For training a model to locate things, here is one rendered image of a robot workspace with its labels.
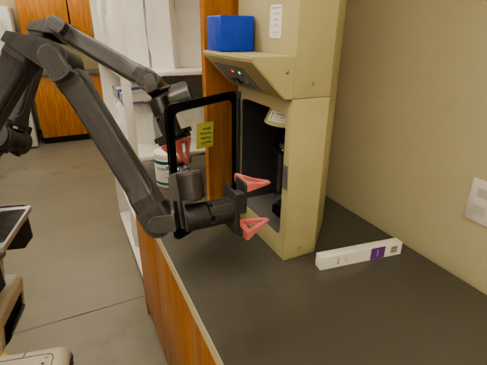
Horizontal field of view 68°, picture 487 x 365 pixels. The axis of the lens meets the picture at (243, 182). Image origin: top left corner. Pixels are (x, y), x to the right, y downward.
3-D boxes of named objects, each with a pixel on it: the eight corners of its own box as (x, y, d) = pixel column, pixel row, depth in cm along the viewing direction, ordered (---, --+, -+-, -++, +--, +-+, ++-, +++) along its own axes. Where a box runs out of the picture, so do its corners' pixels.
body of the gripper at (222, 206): (243, 192, 75) (210, 198, 72) (243, 234, 79) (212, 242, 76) (230, 181, 81) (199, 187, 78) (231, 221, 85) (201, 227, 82)
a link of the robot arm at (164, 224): (159, 225, 81) (148, 235, 72) (150, 175, 80) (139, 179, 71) (211, 218, 81) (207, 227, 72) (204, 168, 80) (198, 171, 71)
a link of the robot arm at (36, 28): (48, 27, 122) (25, 9, 113) (82, 32, 120) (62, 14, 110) (9, 152, 118) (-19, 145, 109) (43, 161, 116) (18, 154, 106)
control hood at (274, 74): (237, 82, 114) (237, 49, 110) (293, 99, 87) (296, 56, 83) (203, 85, 109) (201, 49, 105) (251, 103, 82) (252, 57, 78)
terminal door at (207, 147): (235, 203, 128) (236, 90, 113) (175, 242, 105) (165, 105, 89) (234, 203, 129) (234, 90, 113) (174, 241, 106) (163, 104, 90)
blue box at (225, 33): (238, 49, 107) (238, 17, 104) (254, 51, 99) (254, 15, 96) (206, 50, 103) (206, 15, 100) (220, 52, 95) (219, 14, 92)
